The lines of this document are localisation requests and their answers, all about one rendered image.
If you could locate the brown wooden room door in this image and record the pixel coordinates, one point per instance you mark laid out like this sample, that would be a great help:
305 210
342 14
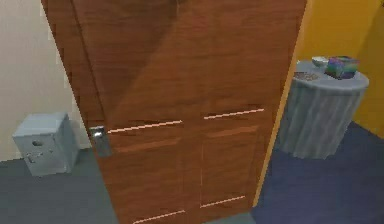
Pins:
186 100

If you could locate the small silver bowl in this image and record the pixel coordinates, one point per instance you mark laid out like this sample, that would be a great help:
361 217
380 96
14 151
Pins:
320 61

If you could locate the grey metal safe box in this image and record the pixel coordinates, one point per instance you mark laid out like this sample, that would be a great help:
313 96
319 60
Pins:
45 143

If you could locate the round grey draped table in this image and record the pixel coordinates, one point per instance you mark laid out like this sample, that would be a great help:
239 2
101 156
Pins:
320 113

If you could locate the multicoloured box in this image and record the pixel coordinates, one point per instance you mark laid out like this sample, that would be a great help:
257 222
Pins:
341 66

